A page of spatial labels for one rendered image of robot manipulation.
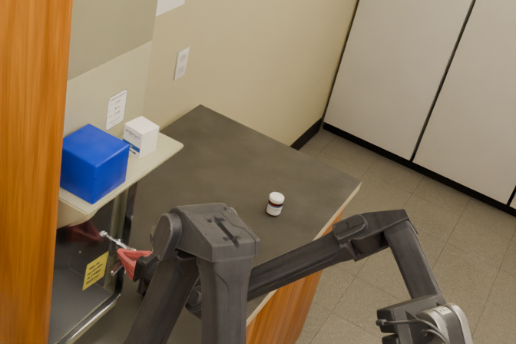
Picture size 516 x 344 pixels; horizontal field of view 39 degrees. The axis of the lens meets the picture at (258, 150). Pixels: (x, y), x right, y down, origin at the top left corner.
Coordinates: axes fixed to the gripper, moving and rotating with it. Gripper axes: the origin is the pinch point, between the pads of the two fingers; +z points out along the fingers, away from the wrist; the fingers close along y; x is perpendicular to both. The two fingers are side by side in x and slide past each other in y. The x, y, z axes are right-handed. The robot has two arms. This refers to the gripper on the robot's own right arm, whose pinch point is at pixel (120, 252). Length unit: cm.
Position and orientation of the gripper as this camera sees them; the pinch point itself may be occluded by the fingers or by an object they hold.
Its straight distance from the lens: 173.2
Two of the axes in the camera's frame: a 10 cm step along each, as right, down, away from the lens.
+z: -8.3, -4.6, 3.2
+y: 2.2, -8.0, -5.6
